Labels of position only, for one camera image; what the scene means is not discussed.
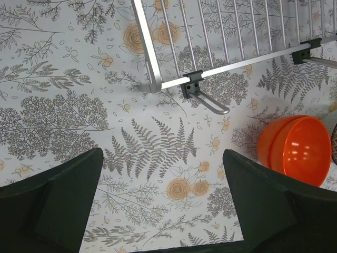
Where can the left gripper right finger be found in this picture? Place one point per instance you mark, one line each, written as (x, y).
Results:
(277, 213)

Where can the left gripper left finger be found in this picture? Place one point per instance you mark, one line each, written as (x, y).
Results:
(48, 212)

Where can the orange bowl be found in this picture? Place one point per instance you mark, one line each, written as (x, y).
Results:
(302, 150)
(268, 135)

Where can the floral table mat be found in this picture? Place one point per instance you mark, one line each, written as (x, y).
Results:
(70, 72)

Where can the metal wire dish rack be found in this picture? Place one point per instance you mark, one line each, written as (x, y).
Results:
(195, 44)

